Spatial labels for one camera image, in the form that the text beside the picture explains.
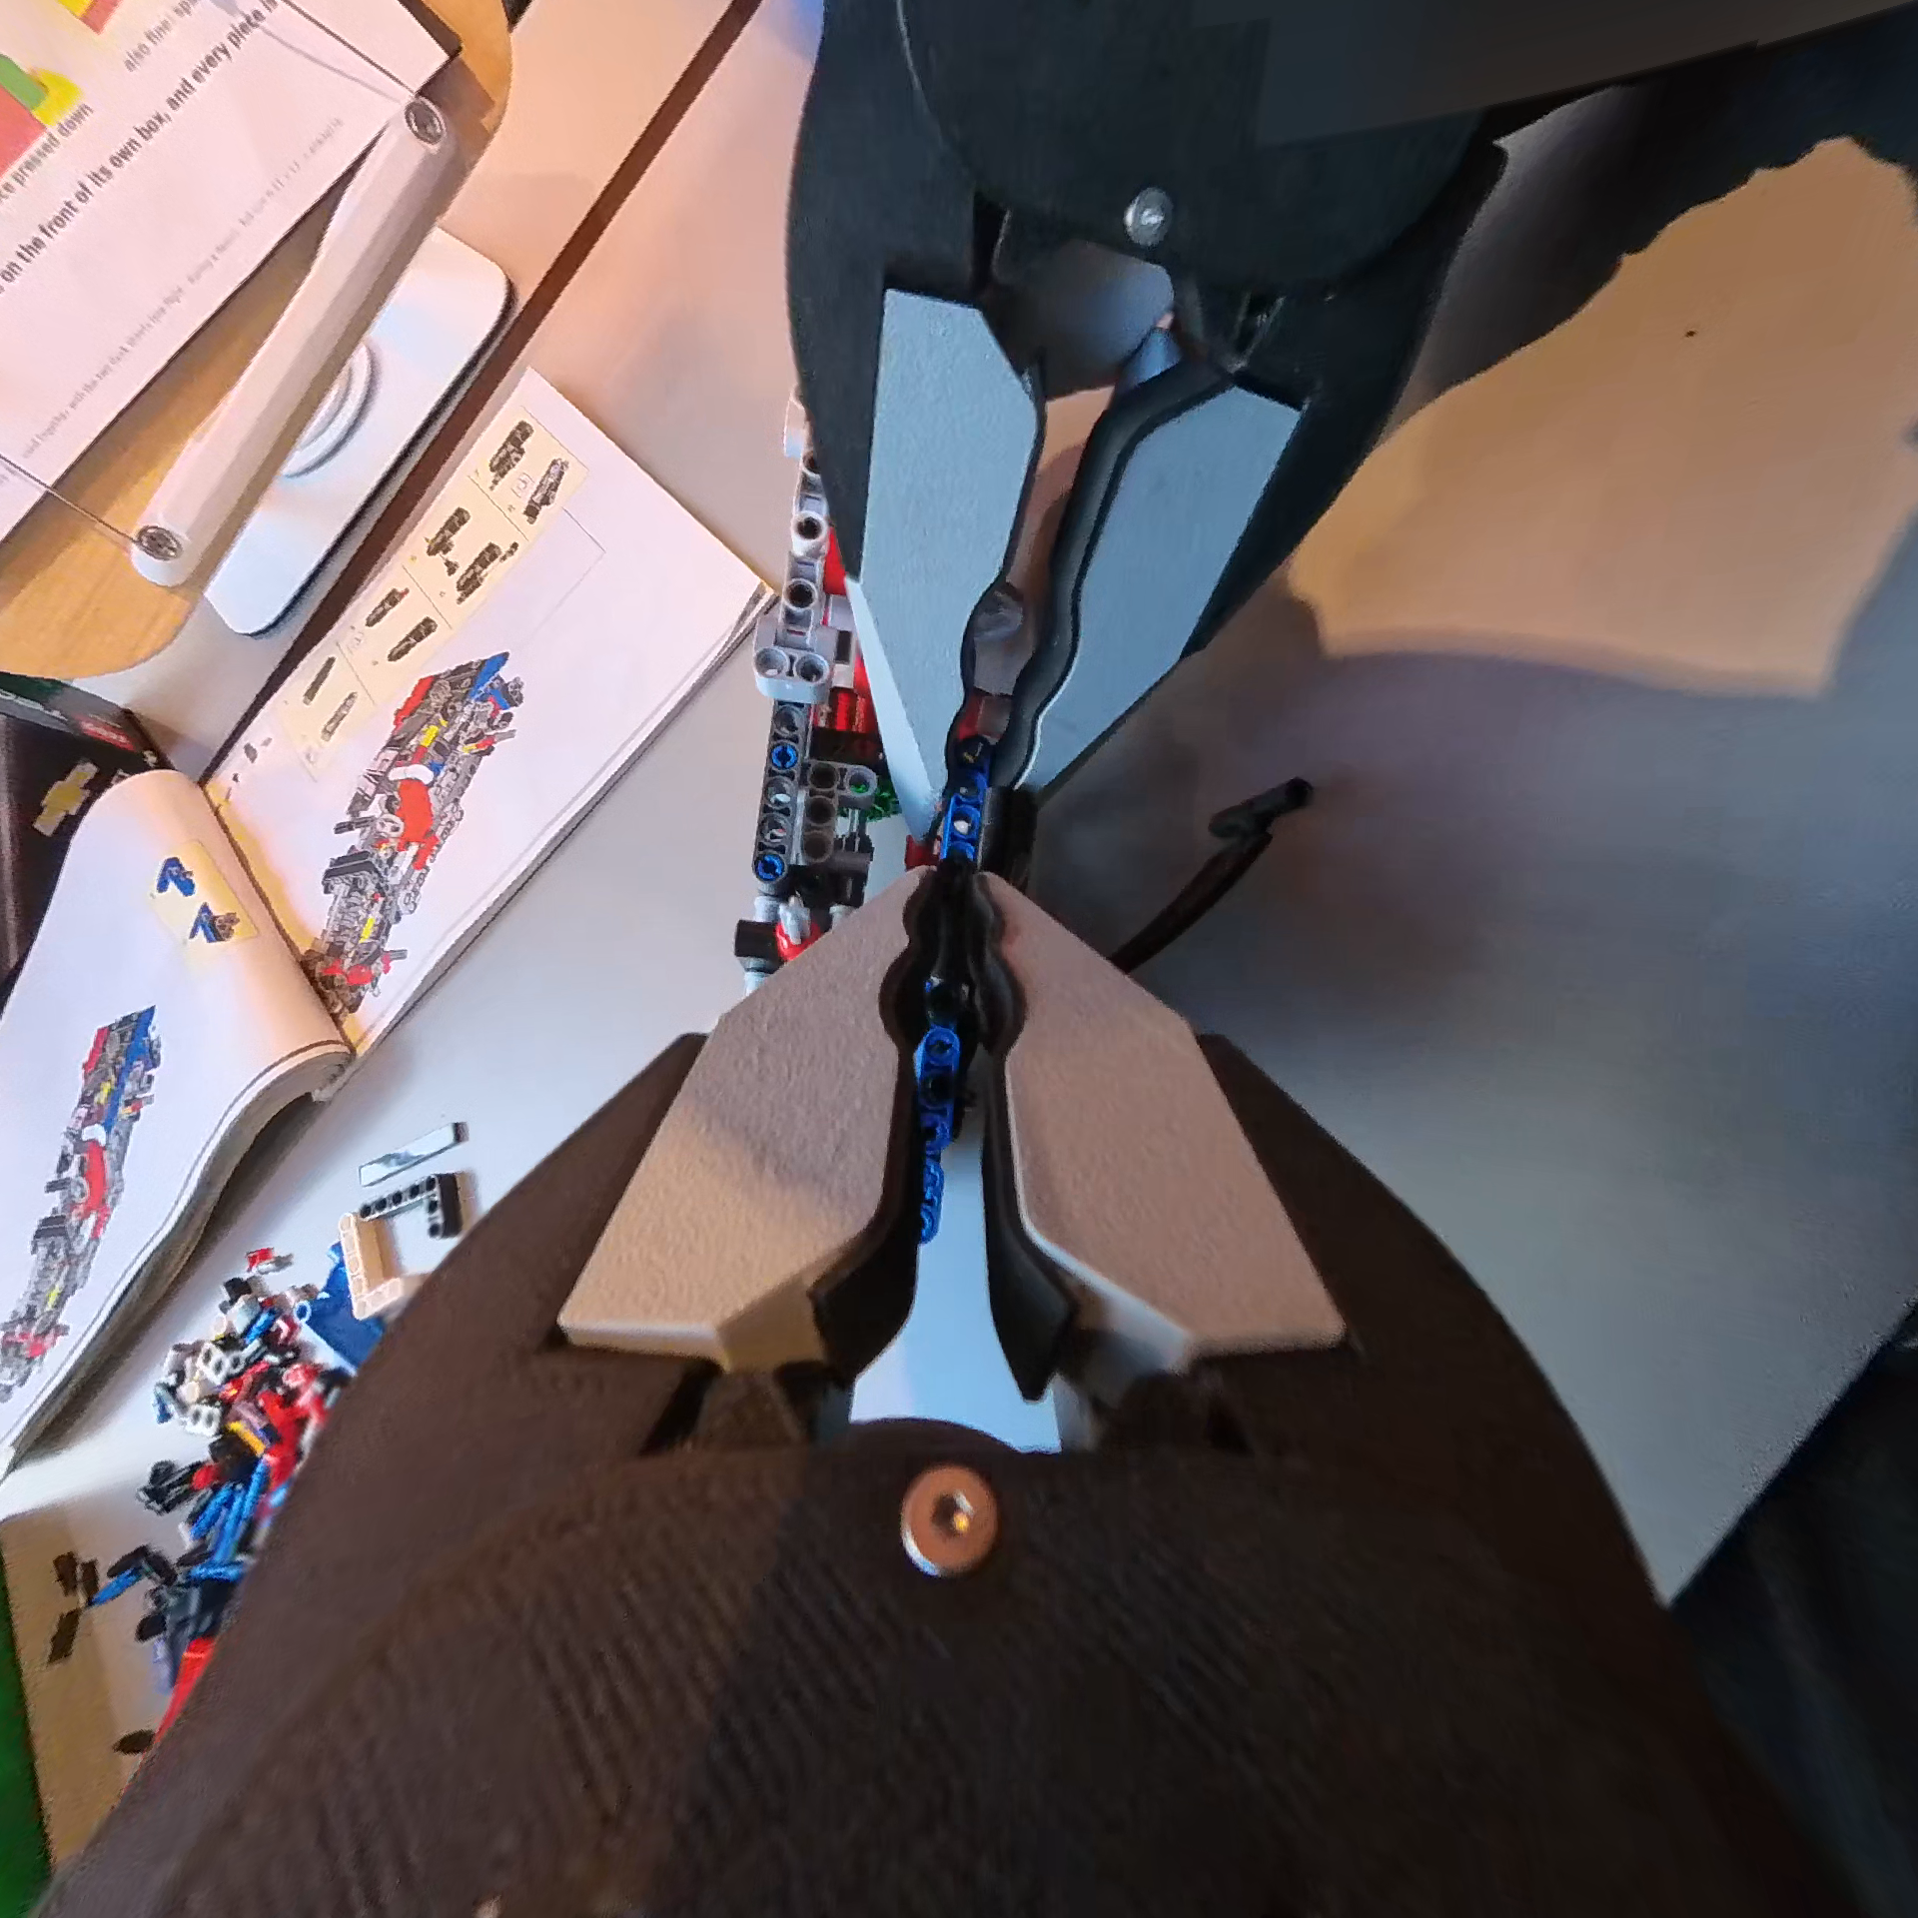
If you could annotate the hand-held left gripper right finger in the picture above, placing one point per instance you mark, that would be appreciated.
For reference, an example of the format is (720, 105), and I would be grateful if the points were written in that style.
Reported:
(1153, 1183)

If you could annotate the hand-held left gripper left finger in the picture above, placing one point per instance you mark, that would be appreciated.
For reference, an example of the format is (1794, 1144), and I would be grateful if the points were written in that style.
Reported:
(763, 1170)

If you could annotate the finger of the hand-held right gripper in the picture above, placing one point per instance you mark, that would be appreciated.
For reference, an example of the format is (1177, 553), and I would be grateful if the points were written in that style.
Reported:
(1169, 523)
(937, 481)

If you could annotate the toy brick car model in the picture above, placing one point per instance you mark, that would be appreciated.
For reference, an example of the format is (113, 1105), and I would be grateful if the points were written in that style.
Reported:
(817, 795)

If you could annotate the black beam brick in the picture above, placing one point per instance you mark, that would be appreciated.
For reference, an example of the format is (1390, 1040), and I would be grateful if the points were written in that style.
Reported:
(420, 1205)

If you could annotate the sticker strip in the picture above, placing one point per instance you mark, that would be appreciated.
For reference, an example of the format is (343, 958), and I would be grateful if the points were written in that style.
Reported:
(412, 1146)

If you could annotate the open instruction booklet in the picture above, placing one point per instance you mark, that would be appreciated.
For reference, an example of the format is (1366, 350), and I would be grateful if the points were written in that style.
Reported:
(598, 598)

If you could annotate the white stand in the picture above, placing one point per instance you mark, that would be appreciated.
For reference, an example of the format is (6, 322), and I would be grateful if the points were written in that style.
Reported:
(420, 388)

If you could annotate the pile of loose toy bricks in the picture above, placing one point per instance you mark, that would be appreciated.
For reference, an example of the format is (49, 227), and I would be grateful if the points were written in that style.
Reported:
(253, 1409)

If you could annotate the printed instruction sheet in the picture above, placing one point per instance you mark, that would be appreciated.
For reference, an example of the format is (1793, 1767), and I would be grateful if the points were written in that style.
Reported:
(181, 224)

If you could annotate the wooden document board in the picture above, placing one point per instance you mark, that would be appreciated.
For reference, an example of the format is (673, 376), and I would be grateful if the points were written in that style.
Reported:
(90, 614)

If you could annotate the green plastic bin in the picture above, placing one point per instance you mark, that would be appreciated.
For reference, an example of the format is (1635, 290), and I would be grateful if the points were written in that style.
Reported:
(13, 1767)

